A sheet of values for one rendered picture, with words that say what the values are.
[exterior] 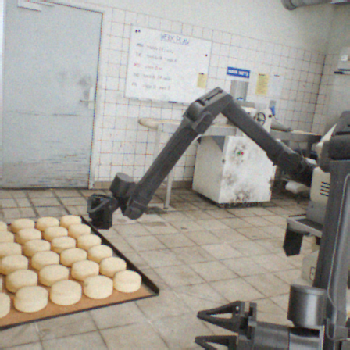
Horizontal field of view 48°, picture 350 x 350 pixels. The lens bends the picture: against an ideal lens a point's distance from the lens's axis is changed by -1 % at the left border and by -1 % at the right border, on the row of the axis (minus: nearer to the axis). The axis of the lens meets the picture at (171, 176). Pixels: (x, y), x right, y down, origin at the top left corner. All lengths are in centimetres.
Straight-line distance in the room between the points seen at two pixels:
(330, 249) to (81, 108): 410
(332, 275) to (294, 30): 561
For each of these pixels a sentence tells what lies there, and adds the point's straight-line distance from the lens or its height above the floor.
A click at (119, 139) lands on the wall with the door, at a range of 485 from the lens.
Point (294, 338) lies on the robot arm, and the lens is 72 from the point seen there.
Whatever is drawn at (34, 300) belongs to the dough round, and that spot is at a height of 97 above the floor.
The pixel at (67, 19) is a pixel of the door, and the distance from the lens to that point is 465.
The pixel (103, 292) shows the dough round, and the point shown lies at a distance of 70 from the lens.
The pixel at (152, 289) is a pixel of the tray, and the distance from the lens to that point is 74.
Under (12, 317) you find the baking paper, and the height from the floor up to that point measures 95.
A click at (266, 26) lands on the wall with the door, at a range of 589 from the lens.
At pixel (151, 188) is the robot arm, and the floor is 99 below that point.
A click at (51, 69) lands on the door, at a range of 459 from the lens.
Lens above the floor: 131
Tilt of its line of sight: 13 degrees down
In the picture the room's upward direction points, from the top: 7 degrees clockwise
